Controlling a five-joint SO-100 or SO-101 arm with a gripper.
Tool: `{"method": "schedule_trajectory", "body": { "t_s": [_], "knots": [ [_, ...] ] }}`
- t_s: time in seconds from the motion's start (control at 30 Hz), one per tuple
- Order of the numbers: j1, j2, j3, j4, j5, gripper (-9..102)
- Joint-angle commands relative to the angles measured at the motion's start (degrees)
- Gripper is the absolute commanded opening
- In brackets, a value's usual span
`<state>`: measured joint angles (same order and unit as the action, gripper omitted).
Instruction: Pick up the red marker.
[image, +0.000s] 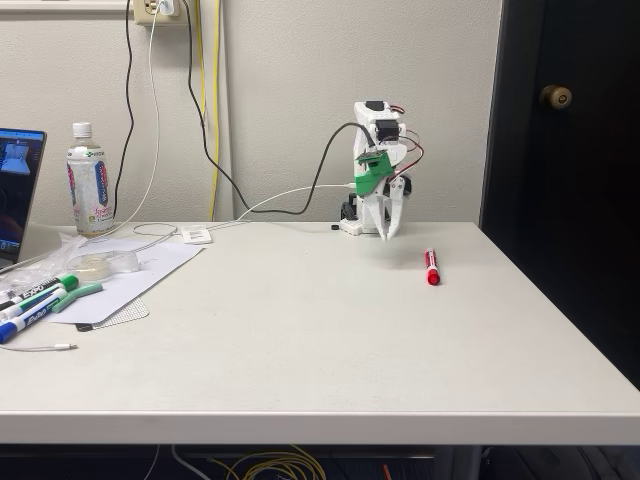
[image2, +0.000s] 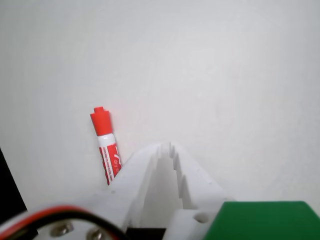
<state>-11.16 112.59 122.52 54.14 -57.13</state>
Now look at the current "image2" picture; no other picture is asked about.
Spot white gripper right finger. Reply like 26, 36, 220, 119
162, 141, 235, 240

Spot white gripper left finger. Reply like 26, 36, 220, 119
82, 141, 168, 229

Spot red dry erase marker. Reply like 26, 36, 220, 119
89, 106, 123, 186

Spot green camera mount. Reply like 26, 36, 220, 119
202, 200, 320, 240

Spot red black gripper motor wires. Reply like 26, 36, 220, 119
0, 204, 129, 240

